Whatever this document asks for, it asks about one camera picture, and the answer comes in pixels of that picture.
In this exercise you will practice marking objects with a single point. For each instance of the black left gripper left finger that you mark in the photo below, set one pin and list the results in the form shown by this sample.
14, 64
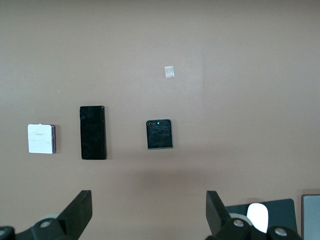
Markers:
72, 215

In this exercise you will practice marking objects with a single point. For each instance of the black mouse pad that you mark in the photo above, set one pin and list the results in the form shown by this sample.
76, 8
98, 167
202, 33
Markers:
282, 212

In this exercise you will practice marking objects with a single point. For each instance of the white computer mouse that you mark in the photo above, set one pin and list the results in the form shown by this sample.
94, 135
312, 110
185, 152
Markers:
258, 216

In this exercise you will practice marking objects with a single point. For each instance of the dark dual-camera flip phone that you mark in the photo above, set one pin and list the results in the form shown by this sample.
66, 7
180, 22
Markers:
160, 136

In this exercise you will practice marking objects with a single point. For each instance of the long black phone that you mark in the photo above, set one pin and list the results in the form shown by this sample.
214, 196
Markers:
93, 132

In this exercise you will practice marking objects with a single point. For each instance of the silver laptop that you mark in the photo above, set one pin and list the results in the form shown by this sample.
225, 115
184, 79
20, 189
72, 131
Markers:
311, 217

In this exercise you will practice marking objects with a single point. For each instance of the lavender flip phone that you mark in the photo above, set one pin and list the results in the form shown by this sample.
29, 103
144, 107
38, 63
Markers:
40, 138

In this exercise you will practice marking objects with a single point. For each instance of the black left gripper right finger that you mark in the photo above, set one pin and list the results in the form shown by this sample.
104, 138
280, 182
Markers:
220, 220

